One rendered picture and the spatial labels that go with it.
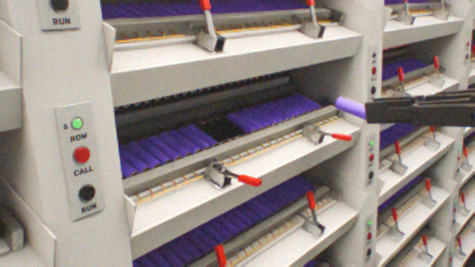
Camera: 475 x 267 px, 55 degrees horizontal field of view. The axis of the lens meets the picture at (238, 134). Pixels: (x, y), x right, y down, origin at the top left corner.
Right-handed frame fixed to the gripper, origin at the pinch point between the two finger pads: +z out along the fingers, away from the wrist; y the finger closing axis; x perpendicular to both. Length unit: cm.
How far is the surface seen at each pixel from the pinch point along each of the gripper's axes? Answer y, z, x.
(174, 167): 20.2, 24.0, 2.6
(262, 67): 3.2, 19.2, -8.5
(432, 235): -93, 39, 67
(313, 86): -28.0, 32.7, -0.4
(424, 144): -81, 32, 29
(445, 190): -96, 33, 50
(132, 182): 27.5, 23.8, 2.2
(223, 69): 12.4, 18.3, -9.6
